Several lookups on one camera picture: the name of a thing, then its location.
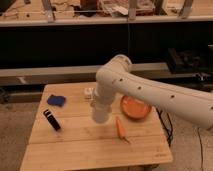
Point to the orange carrot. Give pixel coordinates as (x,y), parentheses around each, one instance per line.
(120,129)

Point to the black eraser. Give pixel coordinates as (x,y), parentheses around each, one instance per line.
(51,119)

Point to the white power strip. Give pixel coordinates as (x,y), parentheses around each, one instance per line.
(88,93)

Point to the blue cloth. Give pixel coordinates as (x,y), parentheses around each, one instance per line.
(56,100)

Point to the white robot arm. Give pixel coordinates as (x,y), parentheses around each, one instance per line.
(115,77)

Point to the wooden table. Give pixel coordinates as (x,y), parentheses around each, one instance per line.
(83,144)

